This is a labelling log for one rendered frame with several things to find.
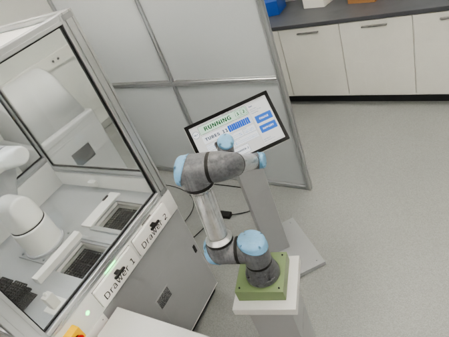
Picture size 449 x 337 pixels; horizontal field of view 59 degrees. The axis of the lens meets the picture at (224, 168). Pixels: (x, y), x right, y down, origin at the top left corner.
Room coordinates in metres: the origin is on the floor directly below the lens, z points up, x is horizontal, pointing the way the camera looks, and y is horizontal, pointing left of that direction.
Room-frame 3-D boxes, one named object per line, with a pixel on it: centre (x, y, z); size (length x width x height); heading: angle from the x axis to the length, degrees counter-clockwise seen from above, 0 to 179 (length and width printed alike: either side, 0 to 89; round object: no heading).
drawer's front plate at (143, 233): (1.71, 0.49, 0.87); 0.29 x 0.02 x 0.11; 140
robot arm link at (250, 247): (1.18, 0.02, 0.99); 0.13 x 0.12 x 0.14; 66
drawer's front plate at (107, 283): (1.47, 0.69, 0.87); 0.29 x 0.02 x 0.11; 140
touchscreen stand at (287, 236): (1.97, -0.14, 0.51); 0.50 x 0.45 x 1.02; 5
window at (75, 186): (1.52, 0.69, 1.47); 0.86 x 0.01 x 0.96; 140
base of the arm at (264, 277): (1.18, 0.02, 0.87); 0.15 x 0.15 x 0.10
